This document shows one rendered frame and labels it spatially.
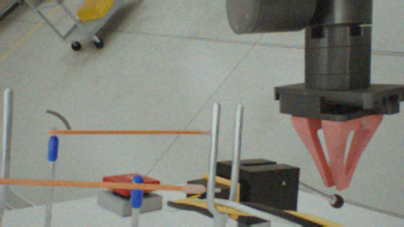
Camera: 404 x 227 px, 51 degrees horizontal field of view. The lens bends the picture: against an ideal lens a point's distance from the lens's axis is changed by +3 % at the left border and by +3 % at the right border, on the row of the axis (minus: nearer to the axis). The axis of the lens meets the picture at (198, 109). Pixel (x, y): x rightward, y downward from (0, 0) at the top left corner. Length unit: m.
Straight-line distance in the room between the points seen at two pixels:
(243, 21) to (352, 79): 0.11
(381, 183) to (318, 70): 1.36
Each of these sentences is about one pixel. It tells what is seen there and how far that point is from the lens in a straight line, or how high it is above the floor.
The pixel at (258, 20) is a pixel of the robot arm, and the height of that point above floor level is 1.23.
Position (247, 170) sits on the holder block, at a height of 1.18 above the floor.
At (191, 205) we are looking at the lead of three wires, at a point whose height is 1.24.
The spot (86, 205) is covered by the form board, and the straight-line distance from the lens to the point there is 0.53.
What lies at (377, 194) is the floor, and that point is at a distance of 1.71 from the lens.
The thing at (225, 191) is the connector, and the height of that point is 1.19.
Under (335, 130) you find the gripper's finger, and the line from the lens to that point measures 0.38.
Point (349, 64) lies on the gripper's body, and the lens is 0.39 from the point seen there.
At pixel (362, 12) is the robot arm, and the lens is 0.39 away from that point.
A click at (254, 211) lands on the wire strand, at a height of 1.24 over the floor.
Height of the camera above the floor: 1.40
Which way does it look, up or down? 34 degrees down
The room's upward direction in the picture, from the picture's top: 38 degrees counter-clockwise
